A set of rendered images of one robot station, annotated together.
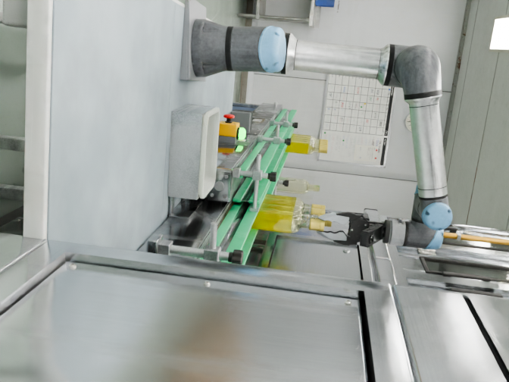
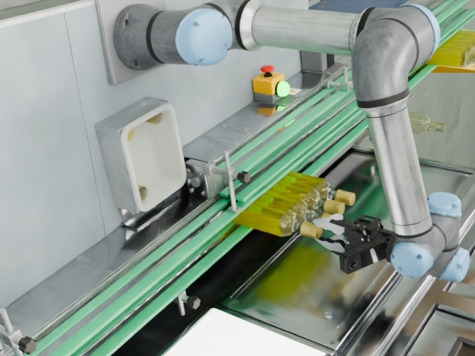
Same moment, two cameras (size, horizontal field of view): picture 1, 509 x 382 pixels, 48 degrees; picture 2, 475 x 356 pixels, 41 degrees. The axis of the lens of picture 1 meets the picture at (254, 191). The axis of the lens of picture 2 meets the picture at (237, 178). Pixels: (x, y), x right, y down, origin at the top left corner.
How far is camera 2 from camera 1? 97 cm
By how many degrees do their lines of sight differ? 34
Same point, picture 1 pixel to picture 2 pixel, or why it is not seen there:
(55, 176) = not seen: outside the picture
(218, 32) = (140, 25)
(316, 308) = not seen: outside the picture
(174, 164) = (111, 176)
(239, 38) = (158, 32)
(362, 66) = (329, 44)
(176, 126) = (102, 140)
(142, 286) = not seen: outside the picture
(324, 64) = (286, 42)
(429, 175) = (394, 207)
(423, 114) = (374, 128)
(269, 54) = (188, 51)
